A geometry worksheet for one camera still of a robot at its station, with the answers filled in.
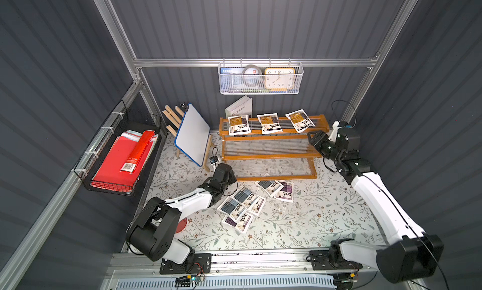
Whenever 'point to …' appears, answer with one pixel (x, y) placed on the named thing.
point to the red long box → (130, 165)
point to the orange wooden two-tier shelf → (285, 146)
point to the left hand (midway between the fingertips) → (232, 172)
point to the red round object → (181, 225)
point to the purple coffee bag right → (286, 193)
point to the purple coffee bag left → (241, 225)
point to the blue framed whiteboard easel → (192, 135)
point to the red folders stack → (108, 174)
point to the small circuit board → (185, 281)
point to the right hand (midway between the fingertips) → (311, 135)
